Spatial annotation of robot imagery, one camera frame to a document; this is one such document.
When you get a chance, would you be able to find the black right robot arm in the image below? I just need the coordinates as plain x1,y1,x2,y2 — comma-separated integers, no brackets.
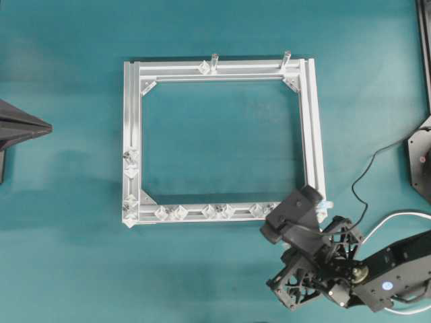
267,217,430,312

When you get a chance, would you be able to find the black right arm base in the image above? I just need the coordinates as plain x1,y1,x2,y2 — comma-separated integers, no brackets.
407,117,430,203

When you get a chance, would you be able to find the steel pin far right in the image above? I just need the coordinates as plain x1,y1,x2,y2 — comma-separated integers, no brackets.
280,50,292,72

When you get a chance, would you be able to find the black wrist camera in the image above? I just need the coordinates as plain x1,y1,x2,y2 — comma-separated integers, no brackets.
260,185,323,248

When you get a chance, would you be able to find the thin black camera cable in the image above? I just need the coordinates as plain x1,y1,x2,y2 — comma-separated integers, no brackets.
286,139,410,236

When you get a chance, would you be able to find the steel pin far middle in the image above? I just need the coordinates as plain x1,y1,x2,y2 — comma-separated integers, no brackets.
210,53,219,74

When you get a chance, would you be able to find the steel pin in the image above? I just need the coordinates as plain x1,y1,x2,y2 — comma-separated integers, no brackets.
280,50,292,72
210,53,219,74

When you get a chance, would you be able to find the white cable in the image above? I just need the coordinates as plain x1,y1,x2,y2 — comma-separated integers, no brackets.
316,201,431,317

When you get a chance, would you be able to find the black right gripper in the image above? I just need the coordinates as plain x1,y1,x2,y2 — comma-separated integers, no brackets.
266,216,364,308

